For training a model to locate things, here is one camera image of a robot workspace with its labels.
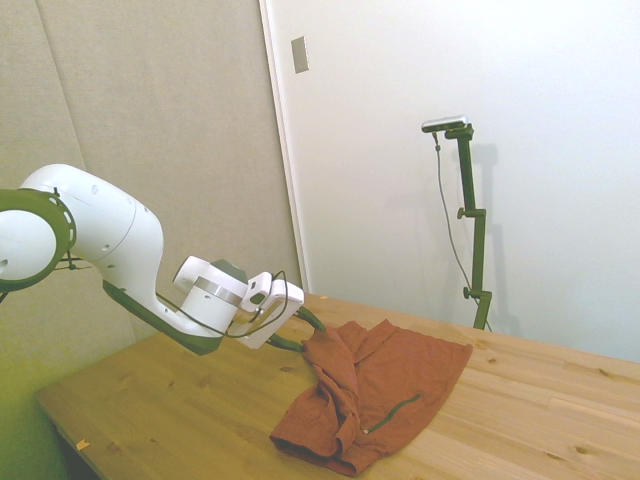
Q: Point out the dark camera stand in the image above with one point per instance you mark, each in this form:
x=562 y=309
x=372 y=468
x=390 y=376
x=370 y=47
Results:
x=478 y=250

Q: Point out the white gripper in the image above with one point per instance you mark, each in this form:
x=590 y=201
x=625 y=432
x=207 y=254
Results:
x=280 y=306

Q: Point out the grey wall switch plate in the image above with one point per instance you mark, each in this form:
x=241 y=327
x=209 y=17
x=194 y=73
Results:
x=300 y=55

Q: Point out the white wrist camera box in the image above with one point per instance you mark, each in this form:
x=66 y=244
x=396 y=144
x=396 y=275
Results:
x=260 y=290

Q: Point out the rust red shorts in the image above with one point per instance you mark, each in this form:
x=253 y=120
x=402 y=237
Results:
x=400 y=380

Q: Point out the grey stereo camera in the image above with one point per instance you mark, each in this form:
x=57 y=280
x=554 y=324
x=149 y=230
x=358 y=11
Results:
x=445 y=122

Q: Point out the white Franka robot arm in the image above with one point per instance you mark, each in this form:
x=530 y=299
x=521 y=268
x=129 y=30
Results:
x=115 y=225

